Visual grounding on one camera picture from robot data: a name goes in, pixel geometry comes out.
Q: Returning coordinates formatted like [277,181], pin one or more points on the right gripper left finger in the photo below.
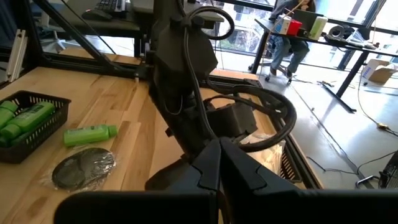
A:
[202,168]

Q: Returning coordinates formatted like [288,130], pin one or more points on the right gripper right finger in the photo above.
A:
[248,186]

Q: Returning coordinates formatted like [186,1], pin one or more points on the clear bag of cotton balls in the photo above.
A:
[270,158]

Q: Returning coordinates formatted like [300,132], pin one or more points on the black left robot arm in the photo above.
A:
[183,56]

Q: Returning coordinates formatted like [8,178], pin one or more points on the black slotted plastic basket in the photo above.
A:
[53,124]
[290,168]

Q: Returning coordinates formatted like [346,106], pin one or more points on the person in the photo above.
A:
[286,46]

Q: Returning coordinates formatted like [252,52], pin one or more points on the dark grey monitor panel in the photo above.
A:
[143,6]

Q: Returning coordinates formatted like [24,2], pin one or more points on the white and blue carton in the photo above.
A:
[281,25]

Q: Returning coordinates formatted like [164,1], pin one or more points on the black floor fan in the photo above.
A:
[390,174]

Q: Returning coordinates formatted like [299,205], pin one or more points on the red box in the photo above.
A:
[293,28]

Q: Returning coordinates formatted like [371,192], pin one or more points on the yellow power plug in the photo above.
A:
[382,126]

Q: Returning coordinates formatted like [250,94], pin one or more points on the black office desk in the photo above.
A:
[353,73]

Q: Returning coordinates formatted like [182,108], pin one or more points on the black computer mouse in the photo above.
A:
[96,15]

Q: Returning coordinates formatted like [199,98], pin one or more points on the black keyboard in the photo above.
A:
[109,4]

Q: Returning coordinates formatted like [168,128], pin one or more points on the dark grey laptop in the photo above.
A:
[306,18]

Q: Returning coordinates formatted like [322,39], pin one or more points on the pale green canister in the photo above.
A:
[317,28]

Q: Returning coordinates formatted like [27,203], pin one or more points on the grey tape roll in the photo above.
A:
[335,32]

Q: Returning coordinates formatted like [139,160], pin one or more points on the brown cardboard box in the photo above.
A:
[377,71]

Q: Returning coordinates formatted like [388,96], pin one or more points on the white aluminium profile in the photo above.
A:
[17,56]

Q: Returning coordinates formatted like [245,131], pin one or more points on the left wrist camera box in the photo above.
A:
[233,119]

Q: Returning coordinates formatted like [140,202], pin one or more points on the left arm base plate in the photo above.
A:
[143,73]

